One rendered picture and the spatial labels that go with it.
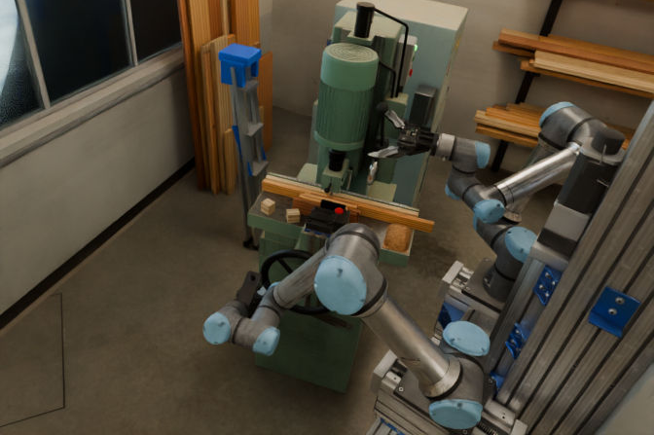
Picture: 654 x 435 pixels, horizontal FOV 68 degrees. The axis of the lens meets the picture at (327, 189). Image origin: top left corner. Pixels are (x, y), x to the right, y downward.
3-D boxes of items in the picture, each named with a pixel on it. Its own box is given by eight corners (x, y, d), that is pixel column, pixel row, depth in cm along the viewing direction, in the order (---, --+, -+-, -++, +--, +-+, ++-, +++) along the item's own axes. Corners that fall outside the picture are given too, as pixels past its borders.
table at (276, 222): (236, 241, 173) (236, 228, 169) (267, 195, 197) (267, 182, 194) (402, 287, 163) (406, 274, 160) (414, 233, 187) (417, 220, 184)
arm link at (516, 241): (508, 282, 159) (523, 252, 152) (485, 254, 169) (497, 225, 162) (537, 276, 163) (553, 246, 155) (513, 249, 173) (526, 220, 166)
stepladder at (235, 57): (236, 245, 294) (212, 54, 228) (253, 222, 314) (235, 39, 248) (260, 251, 290) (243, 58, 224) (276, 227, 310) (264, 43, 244)
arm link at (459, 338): (479, 353, 135) (493, 322, 127) (476, 395, 124) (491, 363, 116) (436, 340, 137) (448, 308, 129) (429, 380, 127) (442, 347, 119)
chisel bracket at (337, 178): (319, 193, 177) (321, 173, 172) (329, 173, 188) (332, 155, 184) (339, 198, 176) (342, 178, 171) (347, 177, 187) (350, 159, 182)
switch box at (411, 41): (389, 84, 181) (397, 41, 172) (393, 74, 189) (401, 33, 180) (405, 87, 180) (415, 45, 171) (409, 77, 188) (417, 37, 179)
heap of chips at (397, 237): (381, 247, 169) (383, 239, 167) (388, 223, 181) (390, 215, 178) (407, 254, 168) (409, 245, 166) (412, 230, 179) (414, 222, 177)
